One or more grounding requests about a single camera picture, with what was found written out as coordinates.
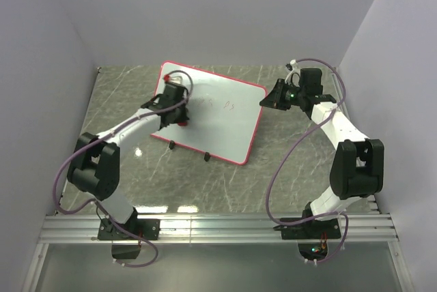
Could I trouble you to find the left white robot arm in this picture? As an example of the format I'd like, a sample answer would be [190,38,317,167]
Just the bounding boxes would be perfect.
[67,81,193,239]

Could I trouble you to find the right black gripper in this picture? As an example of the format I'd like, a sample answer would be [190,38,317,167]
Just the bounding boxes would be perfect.
[259,78,306,111]

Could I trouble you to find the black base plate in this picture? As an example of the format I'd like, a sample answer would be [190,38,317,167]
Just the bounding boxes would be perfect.
[273,219,341,240]
[97,218,160,241]

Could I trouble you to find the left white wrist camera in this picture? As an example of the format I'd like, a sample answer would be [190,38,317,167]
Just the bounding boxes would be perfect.
[163,73,183,85]

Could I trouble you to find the aluminium front rail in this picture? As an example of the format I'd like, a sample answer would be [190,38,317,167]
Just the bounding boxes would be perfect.
[38,214,398,246]

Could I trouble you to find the purple cable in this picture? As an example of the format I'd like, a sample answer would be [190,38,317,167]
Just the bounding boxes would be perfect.
[54,70,194,268]
[264,57,349,266]

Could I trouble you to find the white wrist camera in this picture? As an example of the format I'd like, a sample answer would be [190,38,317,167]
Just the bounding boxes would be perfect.
[285,59,300,84]
[163,73,183,85]

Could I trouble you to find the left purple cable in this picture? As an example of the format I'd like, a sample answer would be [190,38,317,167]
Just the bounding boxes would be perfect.
[54,70,194,268]

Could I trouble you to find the right black board clip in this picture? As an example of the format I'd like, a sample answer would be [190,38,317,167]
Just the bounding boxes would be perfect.
[203,152,211,162]

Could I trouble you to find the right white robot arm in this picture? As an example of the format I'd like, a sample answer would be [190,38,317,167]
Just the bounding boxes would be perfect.
[259,68,384,237]

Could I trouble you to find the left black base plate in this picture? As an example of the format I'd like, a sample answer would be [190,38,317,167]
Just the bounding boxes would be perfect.
[97,218,160,241]

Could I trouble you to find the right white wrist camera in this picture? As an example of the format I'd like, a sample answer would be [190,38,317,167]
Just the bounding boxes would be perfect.
[285,59,300,84]

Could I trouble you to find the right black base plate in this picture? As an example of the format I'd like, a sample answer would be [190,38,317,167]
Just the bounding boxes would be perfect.
[273,219,341,240]

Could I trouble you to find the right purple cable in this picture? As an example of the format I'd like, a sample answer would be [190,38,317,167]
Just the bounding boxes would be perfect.
[264,57,349,266]

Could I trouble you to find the red framed whiteboard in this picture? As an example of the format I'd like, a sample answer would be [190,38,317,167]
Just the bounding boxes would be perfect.
[152,61,268,165]

